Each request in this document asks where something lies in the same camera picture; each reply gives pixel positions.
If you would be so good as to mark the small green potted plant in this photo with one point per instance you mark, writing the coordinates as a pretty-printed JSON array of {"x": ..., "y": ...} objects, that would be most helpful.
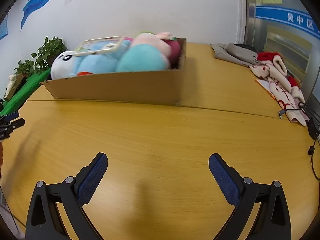
[{"x": 25, "y": 67}]

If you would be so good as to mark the white plush toy black eye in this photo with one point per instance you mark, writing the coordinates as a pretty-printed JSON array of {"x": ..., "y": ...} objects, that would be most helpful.
[{"x": 60, "y": 67}]

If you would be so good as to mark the blue wall poster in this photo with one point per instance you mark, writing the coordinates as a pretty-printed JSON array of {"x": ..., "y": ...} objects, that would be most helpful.
[{"x": 3, "y": 27}]

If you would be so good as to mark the wooden planter box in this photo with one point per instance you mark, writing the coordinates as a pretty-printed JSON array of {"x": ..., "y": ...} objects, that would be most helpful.
[{"x": 15, "y": 87}]

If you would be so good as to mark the pink plush toy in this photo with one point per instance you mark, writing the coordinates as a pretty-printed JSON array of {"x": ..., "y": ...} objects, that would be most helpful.
[{"x": 163, "y": 46}]

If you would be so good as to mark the green cloth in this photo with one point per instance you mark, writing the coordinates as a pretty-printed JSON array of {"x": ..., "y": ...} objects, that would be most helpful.
[{"x": 22, "y": 92}]

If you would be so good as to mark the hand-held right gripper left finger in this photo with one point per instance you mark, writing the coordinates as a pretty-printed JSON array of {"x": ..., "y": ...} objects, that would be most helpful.
[{"x": 92, "y": 177}]

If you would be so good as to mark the cardboard box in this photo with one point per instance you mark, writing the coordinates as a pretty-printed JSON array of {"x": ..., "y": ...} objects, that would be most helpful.
[{"x": 112, "y": 87}]

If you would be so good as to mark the large green potted plant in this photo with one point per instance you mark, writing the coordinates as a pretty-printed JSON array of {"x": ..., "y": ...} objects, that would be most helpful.
[{"x": 50, "y": 52}]

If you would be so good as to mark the orange edged paper sheet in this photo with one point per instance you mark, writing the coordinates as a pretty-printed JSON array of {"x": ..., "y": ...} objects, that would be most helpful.
[{"x": 262, "y": 85}]

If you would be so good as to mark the white framed toy tablet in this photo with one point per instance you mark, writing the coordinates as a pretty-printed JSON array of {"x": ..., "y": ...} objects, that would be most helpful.
[{"x": 95, "y": 52}]

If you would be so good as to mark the grey cloth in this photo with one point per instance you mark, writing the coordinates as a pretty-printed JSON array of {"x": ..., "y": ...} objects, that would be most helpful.
[{"x": 232, "y": 53}]

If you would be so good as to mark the metal framed glass door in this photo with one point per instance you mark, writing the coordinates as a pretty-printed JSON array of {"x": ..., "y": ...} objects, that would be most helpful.
[{"x": 282, "y": 45}]

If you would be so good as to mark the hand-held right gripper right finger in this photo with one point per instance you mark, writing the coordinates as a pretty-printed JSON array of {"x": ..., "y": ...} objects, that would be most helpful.
[{"x": 223, "y": 180}]

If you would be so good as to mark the black power adapter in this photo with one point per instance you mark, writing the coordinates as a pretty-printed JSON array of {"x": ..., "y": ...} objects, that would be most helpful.
[{"x": 313, "y": 128}]

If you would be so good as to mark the person's light clothing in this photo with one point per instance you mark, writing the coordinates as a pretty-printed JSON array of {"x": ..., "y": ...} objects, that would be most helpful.
[{"x": 10, "y": 225}]

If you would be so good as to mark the blue wave wall decal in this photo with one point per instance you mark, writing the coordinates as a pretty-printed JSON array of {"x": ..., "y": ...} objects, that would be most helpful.
[{"x": 37, "y": 2}]

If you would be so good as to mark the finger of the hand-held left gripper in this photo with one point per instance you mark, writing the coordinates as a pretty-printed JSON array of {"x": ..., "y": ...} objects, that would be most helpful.
[
  {"x": 11, "y": 116},
  {"x": 15, "y": 125}
]

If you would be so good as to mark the blue plush toy white belly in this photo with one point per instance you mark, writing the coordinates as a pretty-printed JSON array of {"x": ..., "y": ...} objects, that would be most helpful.
[{"x": 92, "y": 63}]

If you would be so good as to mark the maroon plush toy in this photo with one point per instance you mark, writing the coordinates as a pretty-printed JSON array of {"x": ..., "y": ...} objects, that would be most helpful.
[{"x": 175, "y": 51}]

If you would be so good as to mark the red and white plush toy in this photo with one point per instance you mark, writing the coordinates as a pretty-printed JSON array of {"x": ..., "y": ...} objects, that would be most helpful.
[{"x": 275, "y": 80}]

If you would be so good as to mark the teal plush toy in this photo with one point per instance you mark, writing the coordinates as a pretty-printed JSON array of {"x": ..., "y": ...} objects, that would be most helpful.
[{"x": 142, "y": 60}]

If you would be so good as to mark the blue door banner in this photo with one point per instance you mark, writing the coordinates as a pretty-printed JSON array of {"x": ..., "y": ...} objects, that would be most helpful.
[{"x": 287, "y": 17}]

